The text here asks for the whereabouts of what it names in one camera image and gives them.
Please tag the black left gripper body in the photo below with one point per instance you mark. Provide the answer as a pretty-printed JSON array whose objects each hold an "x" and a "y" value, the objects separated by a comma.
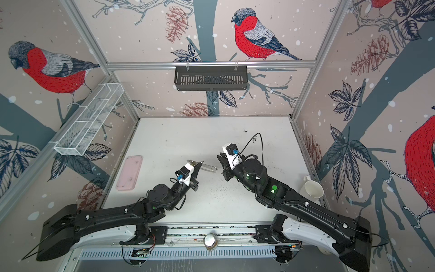
[{"x": 192, "y": 185}]

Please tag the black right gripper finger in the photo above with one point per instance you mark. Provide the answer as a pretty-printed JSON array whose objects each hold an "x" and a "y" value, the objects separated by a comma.
[
  {"x": 222, "y": 158},
  {"x": 227, "y": 174}
]

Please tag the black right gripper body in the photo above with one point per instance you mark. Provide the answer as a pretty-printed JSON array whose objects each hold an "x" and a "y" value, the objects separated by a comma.
[{"x": 235, "y": 173}]

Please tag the silver metal keyring carabiner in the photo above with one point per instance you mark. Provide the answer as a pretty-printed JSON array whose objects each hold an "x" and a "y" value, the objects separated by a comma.
[{"x": 205, "y": 167}]

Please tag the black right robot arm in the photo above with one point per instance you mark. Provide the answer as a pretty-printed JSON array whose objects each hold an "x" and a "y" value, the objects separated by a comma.
[{"x": 300, "y": 219}]

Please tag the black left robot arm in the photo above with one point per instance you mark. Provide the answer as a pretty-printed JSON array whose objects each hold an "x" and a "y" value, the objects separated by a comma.
[{"x": 68, "y": 226}]

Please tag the round silver knob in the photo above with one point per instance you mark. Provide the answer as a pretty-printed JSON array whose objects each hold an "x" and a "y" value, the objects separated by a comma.
[{"x": 210, "y": 241}]

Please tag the pink rectangular tray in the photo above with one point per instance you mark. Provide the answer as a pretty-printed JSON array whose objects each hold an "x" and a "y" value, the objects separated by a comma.
[{"x": 129, "y": 173}]

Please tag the white ceramic mug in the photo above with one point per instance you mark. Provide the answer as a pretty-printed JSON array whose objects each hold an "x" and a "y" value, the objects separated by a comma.
[{"x": 312, "y": 188}]

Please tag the dark grey hanging shelf basket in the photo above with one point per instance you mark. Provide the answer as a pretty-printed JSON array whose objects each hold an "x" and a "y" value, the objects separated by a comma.
[{"x": 211, "y": 78}]

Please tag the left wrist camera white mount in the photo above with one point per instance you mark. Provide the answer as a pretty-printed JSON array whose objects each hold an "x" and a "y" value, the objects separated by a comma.
[{"x": 183, "y": 175}]

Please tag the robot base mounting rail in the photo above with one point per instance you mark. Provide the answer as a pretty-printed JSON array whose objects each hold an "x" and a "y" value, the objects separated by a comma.
[{"x": 198, "y": 244}]

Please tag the white wire mesh basket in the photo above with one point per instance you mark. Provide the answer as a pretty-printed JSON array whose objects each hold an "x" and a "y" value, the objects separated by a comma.
[{"x": 92, "y": 115}]

